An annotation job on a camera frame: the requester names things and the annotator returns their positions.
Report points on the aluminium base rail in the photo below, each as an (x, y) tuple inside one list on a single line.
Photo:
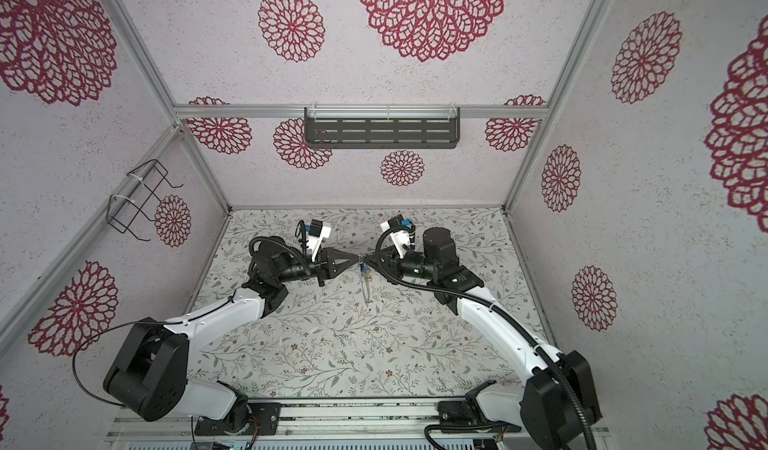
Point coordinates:
[(299, 419)]

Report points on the grey slotted wall shelf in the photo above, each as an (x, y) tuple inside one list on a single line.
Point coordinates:
[(387, 129)]

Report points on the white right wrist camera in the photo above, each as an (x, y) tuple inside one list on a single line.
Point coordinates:
[(403, 238)]

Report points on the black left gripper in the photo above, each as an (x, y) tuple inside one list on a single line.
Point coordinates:
[(331, 269)]

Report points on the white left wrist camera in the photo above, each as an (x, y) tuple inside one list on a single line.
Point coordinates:
[(317, 234)]

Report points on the black wire wall basket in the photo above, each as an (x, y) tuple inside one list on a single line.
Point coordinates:
[(124, 209)]

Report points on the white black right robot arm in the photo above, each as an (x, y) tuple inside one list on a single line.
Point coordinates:
[(558, 402)]

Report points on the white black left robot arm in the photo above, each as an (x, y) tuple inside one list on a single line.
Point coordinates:
[(149, 374)]

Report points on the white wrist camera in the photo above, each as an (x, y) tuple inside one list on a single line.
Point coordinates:
[(317, 234), (403, 238)]

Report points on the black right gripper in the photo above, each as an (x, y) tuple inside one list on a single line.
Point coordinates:
[(392, 259)]

